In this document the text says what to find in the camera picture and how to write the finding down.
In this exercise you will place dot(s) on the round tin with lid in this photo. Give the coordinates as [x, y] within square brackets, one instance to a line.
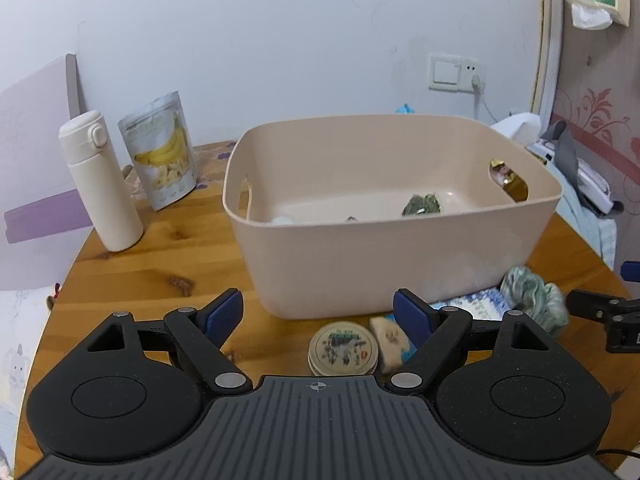
[342, 349]

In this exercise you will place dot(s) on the banana chips snack pouch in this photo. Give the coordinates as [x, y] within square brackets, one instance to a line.
[158, 144]

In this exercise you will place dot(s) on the white wall switch socket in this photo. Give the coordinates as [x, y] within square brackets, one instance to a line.
[454, 73]

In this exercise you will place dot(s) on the cream thermos bottle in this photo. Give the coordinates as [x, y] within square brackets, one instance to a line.
[89, 155]

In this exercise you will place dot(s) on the blue white porcelain tissue pack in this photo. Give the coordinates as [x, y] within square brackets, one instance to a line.
[485, 305]

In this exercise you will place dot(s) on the green snack packet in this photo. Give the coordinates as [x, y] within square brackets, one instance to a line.
[422, 204]

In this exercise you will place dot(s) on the white device with grey strap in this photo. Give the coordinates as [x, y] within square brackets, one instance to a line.
[557, 145]

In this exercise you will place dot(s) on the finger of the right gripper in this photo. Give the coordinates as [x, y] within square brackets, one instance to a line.
[598, 307]
[630, 271]

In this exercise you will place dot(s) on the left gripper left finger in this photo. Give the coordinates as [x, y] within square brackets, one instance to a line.
[197, 337]

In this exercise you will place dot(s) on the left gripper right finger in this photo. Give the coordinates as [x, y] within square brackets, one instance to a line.
[441, 340]

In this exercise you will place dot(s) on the light blue bedding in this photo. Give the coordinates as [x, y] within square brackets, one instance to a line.
[599, 234]

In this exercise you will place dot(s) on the cartoon bear tissue pack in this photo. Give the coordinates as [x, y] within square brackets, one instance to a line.
[394, 346]

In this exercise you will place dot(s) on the decorated headboard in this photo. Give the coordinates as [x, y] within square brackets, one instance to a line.
[597, 94]

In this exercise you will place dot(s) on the beige plastic storage bin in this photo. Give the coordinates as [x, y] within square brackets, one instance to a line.
[290, 186]

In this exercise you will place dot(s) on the green fabric scrunchie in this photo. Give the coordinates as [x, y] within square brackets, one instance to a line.
[543, 302]

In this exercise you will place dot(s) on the blue figurine toy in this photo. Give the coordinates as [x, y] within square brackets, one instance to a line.
[404, 110]

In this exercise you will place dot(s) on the gold tissue pack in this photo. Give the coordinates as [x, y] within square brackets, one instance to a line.
[521, 130]

